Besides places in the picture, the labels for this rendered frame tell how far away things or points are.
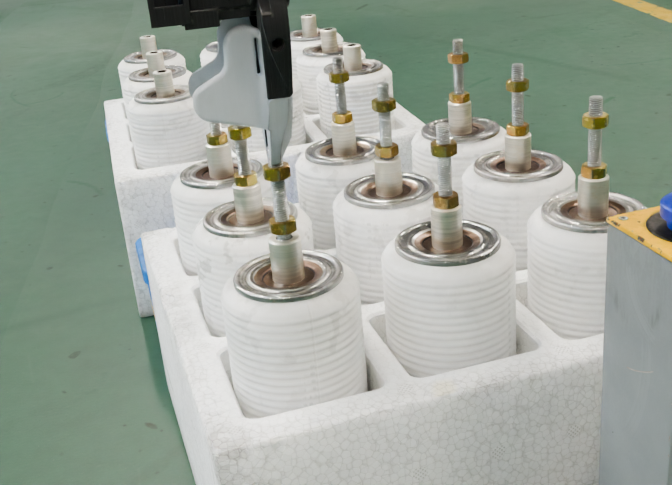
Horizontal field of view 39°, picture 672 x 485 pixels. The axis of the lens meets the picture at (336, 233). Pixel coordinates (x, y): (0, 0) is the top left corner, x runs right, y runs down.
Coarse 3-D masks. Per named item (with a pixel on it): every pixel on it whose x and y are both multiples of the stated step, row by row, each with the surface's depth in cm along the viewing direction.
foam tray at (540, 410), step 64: (192, 320) 75; (384, 320) 74; (192, 384) 66; (384, 384) 65; (448, 384) 63; (512, 384) 64; (576, 384) 65; (192, 448) 78; (256, 448) 59; (320, 448) 61; (384, 448) 62; (448, 448) 64; (512, 448) 66; (576, 448) 68
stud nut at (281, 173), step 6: (264, 168) 61; (270, 168) 61; (276, 168) 60; (282, 168) 60; (288, 168) 61; (264, 174) 61; (270, 174) 61; (276, 174) 60; (282, 174) 61; (288, 174) 61; (270, 180) 61; (276, 180) 61
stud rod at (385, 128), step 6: (378, 84) 74; (384, 84) 74; (378, 90) 74; (384, 90) 74; (378, 96) 74; (384, 96) 74; (384, 114) 75; (384, 120) 75; (390, 120) 75; (384, 126) 75; (390, 126) 75; (384, 132) 75; (390, 132) 75; (384, 138) 75; (390, 138) 75; (384, 144) 76; (390, 144) 76
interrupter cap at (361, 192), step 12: (360, 180) 80; (372, 180) 80; (408, 180) 79; (420, 180) 79; (348, 192) 77; (360, 192) 77; (372, 192) 78; (408, 192) 77; (420, 192) 76; (432, 192) 76; (360, 204) 75; (372, 204) 74; (384, 204) 74; (396, 204) 74; (408, 204) 74
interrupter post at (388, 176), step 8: (376, 160) 76; (384, 160) 76; (392, 160) 76; (400, 160) 76; (376, 168) 76; (384, 168) 76; (392, 168) 76; (400, 168) 76; (376, 176) 77; (384, 176) 76; (392, 176) 76; (400, 176) 77; (376, 184) 77; (384, 184) 76; (392, 184) 76; (400, 184) 77; (376, 192) 77; (384, 192) 77; (392, 192) 77; (400, 192) 77
